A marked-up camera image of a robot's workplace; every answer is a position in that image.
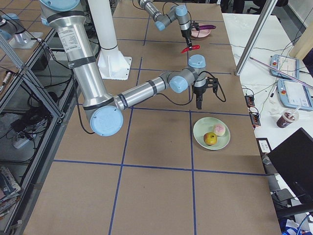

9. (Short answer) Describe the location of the drink cup with straw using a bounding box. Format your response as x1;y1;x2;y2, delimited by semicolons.
276;109;299;128

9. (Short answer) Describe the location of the aluminium frame post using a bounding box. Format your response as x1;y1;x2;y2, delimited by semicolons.
235;0;288;76

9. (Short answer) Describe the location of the purple eggplant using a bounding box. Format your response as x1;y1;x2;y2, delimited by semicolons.
199;24;216;30

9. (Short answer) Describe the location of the white label card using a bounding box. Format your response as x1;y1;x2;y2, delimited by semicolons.
257;138;271;154

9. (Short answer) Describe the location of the teach pendant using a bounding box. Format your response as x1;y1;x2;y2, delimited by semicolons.
270;54;300;79
277;79;313;111

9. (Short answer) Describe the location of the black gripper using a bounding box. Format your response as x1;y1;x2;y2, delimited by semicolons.
193;85;205;110
181;28;192;49

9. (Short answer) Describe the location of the black laptop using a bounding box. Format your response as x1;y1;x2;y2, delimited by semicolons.
268;128;313;203

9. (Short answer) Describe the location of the upper teach pendant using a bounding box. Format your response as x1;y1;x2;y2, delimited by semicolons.
270;54;300;79

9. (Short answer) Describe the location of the lower orange circuit board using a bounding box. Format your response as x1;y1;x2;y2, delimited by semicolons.
249;112;261;128

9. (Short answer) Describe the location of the lower teach pendant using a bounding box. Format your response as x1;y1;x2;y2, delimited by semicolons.
277;79;313;111

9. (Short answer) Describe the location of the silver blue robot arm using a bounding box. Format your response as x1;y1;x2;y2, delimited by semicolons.
137;0;193;53
40;0;206;136

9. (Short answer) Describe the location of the red yellow pomegranate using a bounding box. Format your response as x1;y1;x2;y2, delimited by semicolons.
203;132;218;146

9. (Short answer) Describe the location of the red chili pepper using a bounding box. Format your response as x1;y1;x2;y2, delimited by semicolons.
181;45;200;53

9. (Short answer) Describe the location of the pink green peach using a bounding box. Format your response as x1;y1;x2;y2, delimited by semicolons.
213;123;226;136

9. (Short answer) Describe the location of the orange circuit board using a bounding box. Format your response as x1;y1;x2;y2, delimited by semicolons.
249;112;261;128
245;95;255;107

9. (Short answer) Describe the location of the green plate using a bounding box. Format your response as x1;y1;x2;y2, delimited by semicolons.
193;117;230;150

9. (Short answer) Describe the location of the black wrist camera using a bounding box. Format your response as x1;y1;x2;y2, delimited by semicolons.
205;77;219;94

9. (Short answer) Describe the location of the upper orange circuit board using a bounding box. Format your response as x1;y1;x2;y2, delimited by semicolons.
245;95;255;107

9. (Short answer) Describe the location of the stack of magazines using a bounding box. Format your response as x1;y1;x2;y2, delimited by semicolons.
0;165;21;219

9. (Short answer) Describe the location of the brown paper table cover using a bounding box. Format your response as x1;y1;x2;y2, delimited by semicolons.
24;3;280;235

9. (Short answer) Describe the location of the white power strip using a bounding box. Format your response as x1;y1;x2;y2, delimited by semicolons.
12;137;31;149

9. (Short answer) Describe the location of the white pedestal column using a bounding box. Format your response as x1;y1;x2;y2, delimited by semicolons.
88;0;132;80

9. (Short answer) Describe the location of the pink plate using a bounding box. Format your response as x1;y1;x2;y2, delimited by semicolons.
191;23;211;38

